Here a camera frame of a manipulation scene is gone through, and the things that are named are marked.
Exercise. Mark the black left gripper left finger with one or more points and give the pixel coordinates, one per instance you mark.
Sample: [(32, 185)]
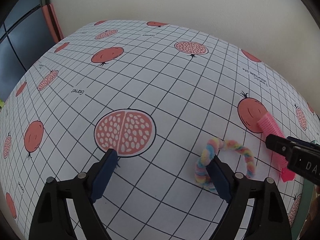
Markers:
[(101, 172)]

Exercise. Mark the pink hair comb clip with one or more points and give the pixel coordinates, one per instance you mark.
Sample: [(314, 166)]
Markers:
[(268, 125)]

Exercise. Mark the pink bed frame edge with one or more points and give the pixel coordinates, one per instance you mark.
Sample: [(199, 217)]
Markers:
[(52, 22)]

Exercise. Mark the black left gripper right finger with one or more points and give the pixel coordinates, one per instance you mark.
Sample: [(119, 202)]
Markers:
[(222, 177)]

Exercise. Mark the pomegranate grid bed sheet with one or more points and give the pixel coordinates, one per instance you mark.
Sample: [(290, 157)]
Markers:
[(157, 93)]

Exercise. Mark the teal shallow box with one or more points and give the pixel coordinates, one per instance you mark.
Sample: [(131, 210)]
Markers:
[(312, 203)]

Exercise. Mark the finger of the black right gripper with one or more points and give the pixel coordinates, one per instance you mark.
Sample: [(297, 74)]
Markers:
[(280, 145)]

